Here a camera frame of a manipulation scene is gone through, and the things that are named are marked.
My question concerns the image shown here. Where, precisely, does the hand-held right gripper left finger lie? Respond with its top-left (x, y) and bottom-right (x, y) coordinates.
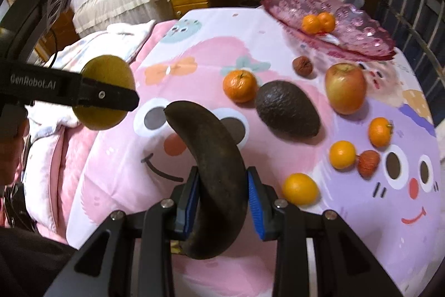
top-left (45, 166), bottom-right (202, 297)

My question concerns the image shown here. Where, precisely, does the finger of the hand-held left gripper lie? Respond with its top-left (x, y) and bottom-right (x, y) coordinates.
top-left (71, 72), bottom-right (140, 111)

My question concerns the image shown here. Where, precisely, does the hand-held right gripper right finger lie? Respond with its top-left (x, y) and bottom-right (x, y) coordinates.
top-left (246, 166), bottom-right (404, 297)

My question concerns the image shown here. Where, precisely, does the yellow pear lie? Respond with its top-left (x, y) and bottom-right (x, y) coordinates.
top-left (72, 54), bottom-right (136, 131)

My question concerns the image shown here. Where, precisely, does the yellow orange citrus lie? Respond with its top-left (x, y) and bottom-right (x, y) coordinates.
top-left (281, 173), bottom-right (320, 206)

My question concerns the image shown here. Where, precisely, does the dark overripe banana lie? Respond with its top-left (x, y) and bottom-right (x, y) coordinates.
top-left (164, 101), bottom-right (248, 260)

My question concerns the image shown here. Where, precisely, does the dark avocado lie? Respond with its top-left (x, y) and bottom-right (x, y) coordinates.
top-left (255, 80), bottom-right (321, 138)

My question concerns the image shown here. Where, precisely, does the round orange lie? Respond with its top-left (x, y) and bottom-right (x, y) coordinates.
top-left (329, 140), bottom-right (357, 170)

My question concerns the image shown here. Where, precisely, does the large tangerine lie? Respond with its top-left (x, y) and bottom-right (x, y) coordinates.
top-left (222, 69), bottom-right (258, 103)

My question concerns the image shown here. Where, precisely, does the red lychee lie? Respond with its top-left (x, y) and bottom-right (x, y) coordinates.
top-left (357, 150), bottom-right (380, 178)

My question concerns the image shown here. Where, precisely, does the small tangerine with stem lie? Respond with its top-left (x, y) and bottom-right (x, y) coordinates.
top-left (368, 117), bottom-right (394, 148)

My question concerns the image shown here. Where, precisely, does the brown walnut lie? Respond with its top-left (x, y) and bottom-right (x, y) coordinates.
top-left (292, 56), bottom-right (314, 77)

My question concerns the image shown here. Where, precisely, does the red yellow apple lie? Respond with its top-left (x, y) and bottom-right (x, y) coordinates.
top-left (325, 62), bottom-right (367, 116)

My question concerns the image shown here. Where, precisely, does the pink glass fruit bowl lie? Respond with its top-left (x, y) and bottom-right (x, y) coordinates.
top-left (261, 0), bottom-right (397, 62)

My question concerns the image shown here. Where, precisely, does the brown wooden door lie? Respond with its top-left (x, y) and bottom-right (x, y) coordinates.
top-left (33, 6), bottom-right (79, 66)

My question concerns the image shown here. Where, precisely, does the floral fleece blanket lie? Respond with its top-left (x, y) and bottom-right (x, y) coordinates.
top-left (26, 19), bottom-right (157, 131)

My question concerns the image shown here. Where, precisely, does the pink blanket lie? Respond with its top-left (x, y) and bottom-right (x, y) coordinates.
top-left (21, 20), bottom-right (174, 245)

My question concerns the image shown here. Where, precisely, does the cartoon printed cloth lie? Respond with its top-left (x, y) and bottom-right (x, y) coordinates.
top-left (66, 6), bottom-right (439, 297)

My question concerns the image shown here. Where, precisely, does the person's dark clothing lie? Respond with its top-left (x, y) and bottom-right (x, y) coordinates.
top-left (0, 225), bottom-right (79, 297)

